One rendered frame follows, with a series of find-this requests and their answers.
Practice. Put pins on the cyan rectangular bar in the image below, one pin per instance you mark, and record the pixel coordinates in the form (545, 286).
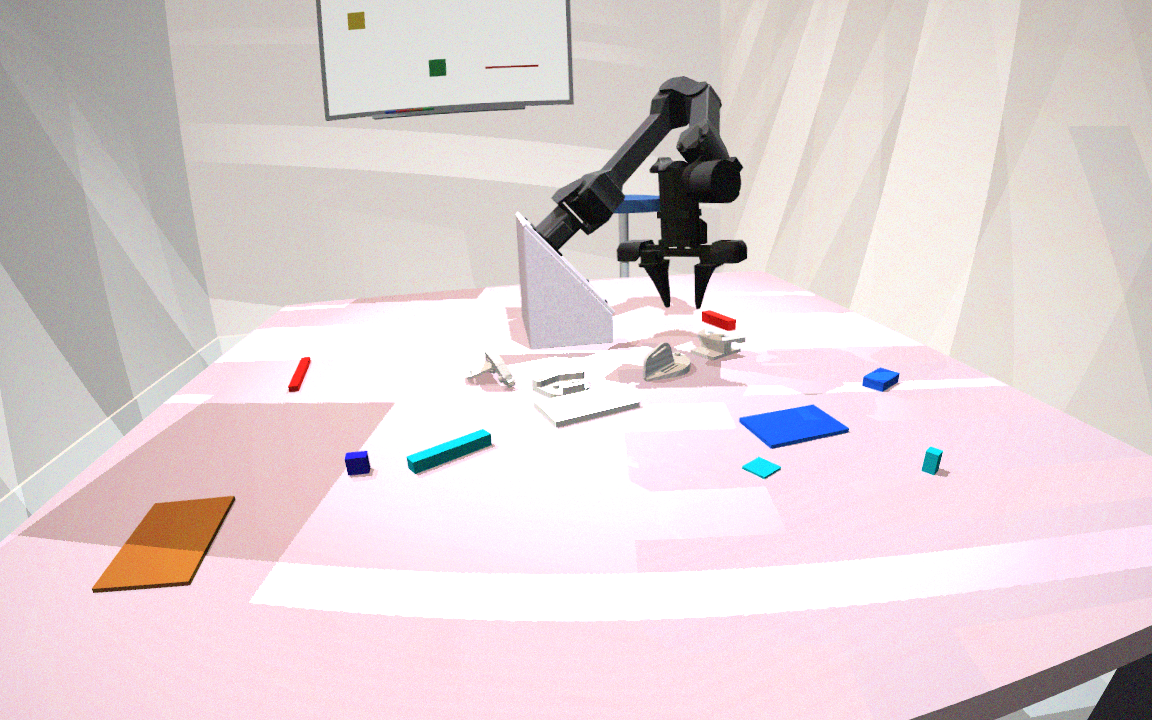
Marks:
(449, 451)

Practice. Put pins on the small cyan flat square plate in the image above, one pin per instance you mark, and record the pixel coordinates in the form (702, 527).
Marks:
(761, 467)

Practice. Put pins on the teal rectangular block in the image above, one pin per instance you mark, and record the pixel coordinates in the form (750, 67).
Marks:
(932, 460)

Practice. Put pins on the blue flat plate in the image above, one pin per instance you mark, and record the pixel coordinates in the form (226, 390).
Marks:
(792, 426)

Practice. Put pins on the red rectangular block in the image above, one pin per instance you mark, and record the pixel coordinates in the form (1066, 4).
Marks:
(719, 321)

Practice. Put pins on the orange flat plate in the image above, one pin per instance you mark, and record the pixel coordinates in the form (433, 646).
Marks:
(168, 546)

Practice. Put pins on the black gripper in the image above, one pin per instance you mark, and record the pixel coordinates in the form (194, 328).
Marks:
(680, 228)

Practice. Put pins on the red flat bar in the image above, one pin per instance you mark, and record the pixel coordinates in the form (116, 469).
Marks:
(299, 375)

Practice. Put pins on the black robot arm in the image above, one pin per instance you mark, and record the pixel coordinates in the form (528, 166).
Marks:
(707, 176)

